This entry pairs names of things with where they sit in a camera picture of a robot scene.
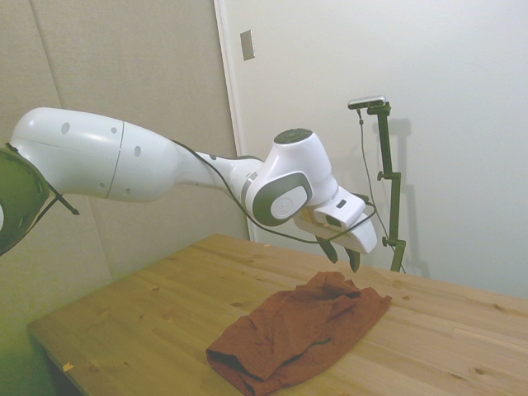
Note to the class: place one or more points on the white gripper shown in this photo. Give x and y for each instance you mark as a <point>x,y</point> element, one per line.
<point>363,239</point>

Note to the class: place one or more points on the rust red shorts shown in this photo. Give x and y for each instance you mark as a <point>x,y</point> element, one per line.
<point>288,326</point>

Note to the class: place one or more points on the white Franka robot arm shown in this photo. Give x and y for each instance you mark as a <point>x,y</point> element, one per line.
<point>103,156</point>

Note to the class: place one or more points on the grey wall switch plate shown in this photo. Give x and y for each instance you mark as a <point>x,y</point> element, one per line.
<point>248,45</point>

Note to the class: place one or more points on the white door frame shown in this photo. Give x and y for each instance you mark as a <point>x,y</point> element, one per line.
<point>230,82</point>

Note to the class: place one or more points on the black zip tie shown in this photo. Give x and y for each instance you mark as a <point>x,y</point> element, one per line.
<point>66,204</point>

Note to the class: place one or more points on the silver exterior camera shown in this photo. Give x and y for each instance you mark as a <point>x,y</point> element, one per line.
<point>367,101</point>

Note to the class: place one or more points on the dark green camera stand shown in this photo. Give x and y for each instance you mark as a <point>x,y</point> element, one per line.
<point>396,206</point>

